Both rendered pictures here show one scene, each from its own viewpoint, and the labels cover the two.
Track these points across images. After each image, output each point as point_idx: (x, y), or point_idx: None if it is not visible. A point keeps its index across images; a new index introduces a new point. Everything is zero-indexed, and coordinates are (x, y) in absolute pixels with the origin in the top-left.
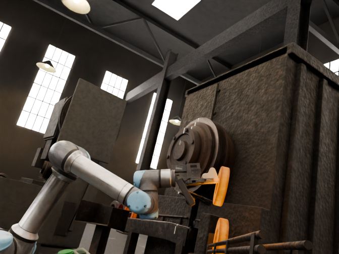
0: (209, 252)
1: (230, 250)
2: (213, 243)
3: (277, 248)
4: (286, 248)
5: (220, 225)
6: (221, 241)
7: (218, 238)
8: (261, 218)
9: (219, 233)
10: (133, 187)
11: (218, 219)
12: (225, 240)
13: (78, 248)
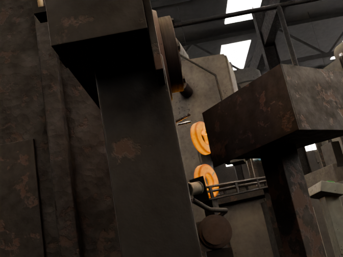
0: (220, 190)
1: (262, 181)
2: (228, 182)
3: (259, 180)
4: (262, 179)
5: (213, 170)
6: (245, 179)
7: (217, 179)
8: None
9: (216, 176)
10: None
11: (205, 165)
12: (253, 178)
13: (323, 181)
